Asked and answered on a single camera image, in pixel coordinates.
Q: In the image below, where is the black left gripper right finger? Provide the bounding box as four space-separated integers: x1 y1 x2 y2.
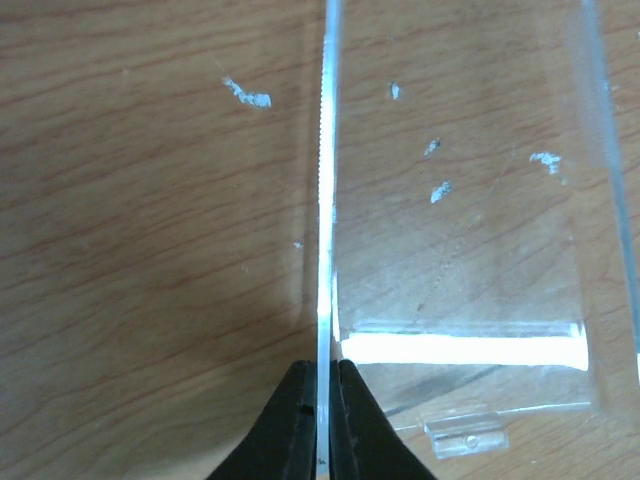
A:
329 360 436 480

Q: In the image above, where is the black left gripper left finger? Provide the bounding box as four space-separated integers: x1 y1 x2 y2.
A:
209 360 317 480

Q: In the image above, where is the clear plastic metronome cover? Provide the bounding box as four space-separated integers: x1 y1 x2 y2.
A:
333 1 639 467

